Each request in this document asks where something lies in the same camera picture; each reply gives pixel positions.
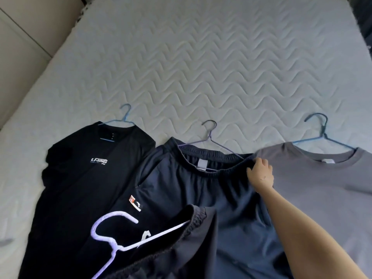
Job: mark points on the person's right hand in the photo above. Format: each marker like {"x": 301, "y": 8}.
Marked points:
{"x": 263, "y": 175}

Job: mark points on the navy shorts with print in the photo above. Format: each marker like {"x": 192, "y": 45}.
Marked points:
{"x": 232, "y": 215}

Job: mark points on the grey cat t-shirt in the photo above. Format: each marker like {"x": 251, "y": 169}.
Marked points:
{"x": 325, "y": 185}

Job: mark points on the black shorts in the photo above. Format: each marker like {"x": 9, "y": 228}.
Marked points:
{"x": 174, "y": 252}

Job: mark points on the black Li-Ning t-shirt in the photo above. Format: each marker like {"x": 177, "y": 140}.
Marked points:
{"x": 72, "y": 185}

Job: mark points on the person's right forearm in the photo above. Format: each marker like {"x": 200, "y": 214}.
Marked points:
{"x": 314, "y": 238}

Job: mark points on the grey quilted mattress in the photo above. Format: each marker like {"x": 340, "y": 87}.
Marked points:
{"x": 189, "y": 69}

